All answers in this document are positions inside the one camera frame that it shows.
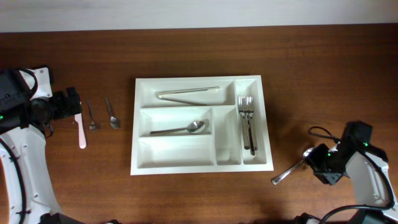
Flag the small thin teaspoon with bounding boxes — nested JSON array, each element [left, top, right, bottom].
[[86, 99, 98, 132]]

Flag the small steel teaspoon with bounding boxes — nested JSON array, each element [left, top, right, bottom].
[[105, 97, 120, 129]]

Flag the large steel spoon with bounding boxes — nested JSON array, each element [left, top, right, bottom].
[[149, 120, 206, 136], [271, 147, 315, 185]]

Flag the steel tongs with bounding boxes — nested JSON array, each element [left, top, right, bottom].
[[155, 86, 221, 106]]

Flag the steel fork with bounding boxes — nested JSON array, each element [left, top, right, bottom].
[[238, 96, 251, 150], [246, 96, 258, 155]]

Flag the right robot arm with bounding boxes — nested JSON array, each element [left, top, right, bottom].
[[293, 121, 397, 223]]

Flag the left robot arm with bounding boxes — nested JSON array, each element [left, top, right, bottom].
[[1, 65, 87, 223]]

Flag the white cutlery tray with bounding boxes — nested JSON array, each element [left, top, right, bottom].
[[131, 75, 274, 175]]

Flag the right black cable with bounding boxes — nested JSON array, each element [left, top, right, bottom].
[[308, 126, 396, 224]]

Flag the black cable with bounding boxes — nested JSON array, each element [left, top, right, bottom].
[[308, 126, 396, 224], [0, 67, 39, 224]]

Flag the left black cable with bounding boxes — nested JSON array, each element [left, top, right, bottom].
[[0, 67, 39, 224]]

